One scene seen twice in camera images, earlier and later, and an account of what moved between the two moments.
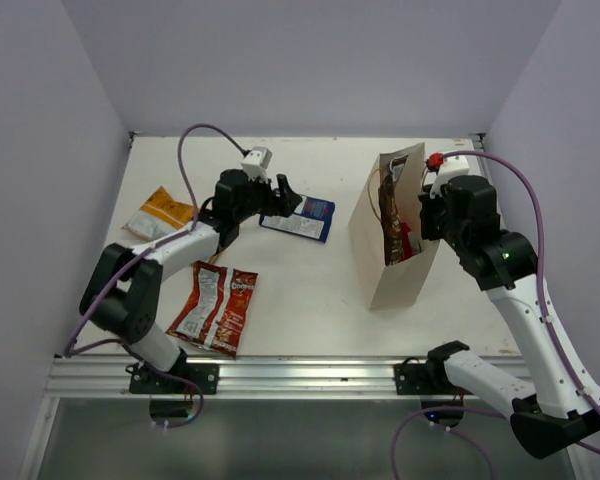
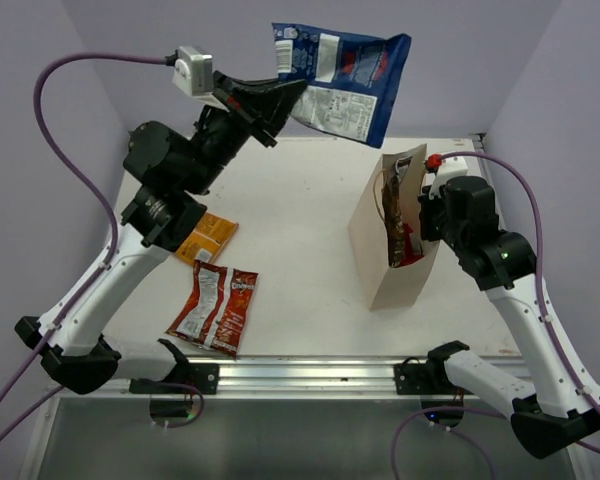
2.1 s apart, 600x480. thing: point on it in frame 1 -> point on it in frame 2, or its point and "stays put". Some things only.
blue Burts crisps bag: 311,219 -> 351,79
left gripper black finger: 285,201 -> 261,105
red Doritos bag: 213,314 stays put
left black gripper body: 259,200 -> 220,138
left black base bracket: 207,375 stays put
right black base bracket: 415,378 stays put
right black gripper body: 434,220 stays put
